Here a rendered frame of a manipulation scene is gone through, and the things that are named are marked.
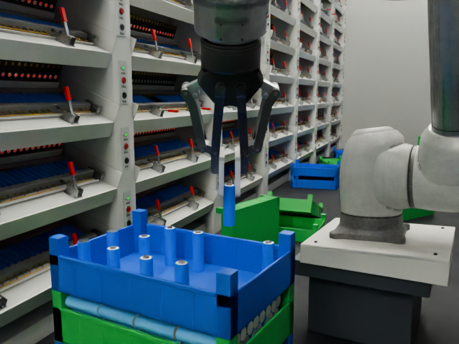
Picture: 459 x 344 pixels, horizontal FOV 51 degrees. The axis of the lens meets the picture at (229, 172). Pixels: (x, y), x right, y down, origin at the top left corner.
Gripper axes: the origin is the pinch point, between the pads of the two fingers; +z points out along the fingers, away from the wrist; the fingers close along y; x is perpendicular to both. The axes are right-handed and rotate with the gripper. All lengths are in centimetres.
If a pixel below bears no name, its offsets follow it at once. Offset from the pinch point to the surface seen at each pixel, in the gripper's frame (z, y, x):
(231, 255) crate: 15.1, 0.5, -1.8
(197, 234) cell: 10.6, -4.9, -1.7
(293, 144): 131, 48, 227
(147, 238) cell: 10.1, -12.5, -3.3
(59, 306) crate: 16.0, -24.6, -11.2
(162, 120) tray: 37, -21, 85
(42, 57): 1, -43, 48
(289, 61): 81, 44, 252
